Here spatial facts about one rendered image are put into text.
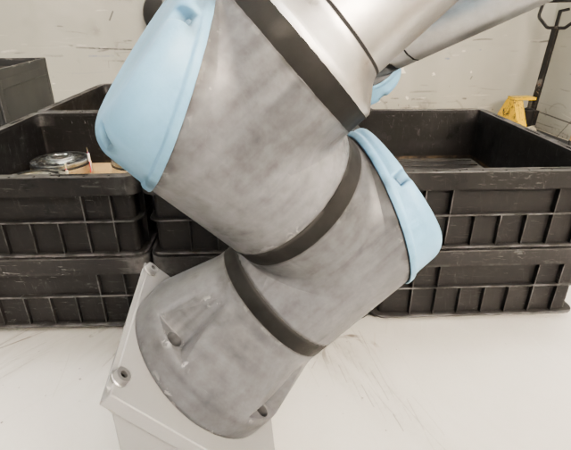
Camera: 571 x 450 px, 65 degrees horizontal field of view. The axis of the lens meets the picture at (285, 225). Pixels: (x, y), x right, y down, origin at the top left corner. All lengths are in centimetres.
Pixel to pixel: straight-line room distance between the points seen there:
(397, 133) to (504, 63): 390
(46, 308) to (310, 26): 57
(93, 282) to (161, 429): 35
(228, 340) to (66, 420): 29
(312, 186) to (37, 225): 44
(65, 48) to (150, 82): 403
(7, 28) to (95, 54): 66
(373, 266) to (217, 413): 16
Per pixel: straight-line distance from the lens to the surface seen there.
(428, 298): 68
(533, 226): 68
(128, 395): 34
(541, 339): 73
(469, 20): 49
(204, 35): 24
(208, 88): 24
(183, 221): 59
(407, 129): 97
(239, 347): 34
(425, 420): 56
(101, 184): 58
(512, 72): 489
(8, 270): 68
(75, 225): 63
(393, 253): 32
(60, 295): 69
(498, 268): 69
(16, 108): 236
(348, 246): 30
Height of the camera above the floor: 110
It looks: 25 degrees down
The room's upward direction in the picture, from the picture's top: straight up
